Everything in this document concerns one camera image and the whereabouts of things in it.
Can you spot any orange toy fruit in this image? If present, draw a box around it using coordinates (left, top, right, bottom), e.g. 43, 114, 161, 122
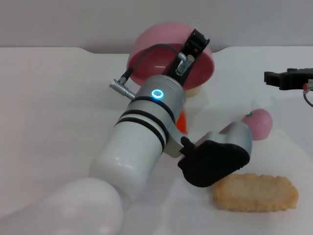
176, 109, 189, 136

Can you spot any pink plastic bowl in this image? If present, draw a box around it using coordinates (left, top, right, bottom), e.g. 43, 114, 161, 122
127, 21, 216, 92

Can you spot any pink toy peach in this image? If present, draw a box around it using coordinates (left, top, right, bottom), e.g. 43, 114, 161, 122
241, 108, 273, 141

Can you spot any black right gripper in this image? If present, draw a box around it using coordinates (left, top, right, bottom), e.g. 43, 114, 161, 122
264, 68, 313, 91

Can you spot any toy bread slice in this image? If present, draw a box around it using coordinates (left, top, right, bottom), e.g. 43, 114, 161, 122
212, 173, 299, 212

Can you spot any beige toy bun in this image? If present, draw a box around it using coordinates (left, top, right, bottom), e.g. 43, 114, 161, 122
185, 84, 203, 99

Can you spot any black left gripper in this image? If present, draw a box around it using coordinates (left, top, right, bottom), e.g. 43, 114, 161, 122
167, 27, 211, 86

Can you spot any left arm cable with connector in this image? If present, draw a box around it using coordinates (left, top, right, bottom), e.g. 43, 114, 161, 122
109, 43, 196, 101

